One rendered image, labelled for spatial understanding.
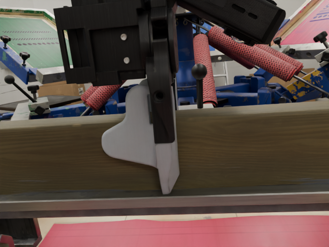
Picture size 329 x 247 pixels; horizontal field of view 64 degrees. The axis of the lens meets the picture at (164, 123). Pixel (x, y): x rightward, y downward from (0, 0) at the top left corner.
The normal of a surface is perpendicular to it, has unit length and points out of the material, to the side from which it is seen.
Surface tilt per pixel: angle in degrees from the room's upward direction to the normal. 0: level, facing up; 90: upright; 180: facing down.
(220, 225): 0
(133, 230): 0
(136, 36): 90
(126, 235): 0
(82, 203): 90
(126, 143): 84
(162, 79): 80
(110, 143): 84
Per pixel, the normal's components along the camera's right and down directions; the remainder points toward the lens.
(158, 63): -0.11, -0.12
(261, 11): -0.11, 0.30
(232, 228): -0.09, -0.96
